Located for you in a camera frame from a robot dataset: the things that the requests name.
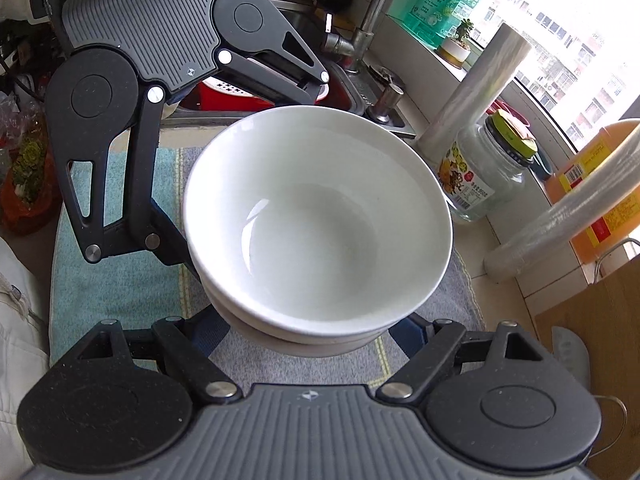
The small potted plant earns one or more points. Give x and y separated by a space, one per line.
455 47

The grey and blue checked cloth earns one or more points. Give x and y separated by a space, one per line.
125 280

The plastic wrap roll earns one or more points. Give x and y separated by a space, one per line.
480 80
565 215

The steel sink knob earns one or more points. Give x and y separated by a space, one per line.
387 102

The steel faucet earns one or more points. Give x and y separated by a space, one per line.
370 25

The red plastic basin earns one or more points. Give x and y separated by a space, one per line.
215 95

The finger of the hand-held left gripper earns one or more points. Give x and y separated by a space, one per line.
270 80
167 242

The person's white jacket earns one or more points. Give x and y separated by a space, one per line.
15 360

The glass jar with green lid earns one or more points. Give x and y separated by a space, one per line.
480 180

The succulent plant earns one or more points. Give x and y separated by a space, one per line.
30 165

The wooden cutting board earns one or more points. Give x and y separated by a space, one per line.
600 335

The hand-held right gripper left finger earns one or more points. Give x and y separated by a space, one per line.
210 330

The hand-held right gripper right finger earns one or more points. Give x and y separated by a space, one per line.
407 340

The orange plastic bag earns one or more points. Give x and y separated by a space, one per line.
25 215

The orange cooking oil bottle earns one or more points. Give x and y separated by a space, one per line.
610 230

